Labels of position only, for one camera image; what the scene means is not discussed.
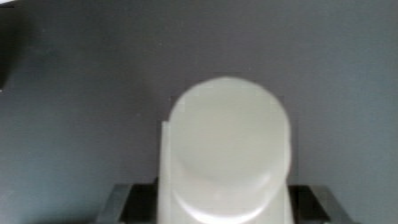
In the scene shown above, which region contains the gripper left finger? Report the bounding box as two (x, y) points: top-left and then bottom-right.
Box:
(94, 183), (158, 224)

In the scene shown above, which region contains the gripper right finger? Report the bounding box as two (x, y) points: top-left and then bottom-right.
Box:
(288, 185), (356, 224)

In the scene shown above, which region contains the white chair leg with tag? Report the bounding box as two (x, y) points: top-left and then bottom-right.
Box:
(157, 77), (293, 224)

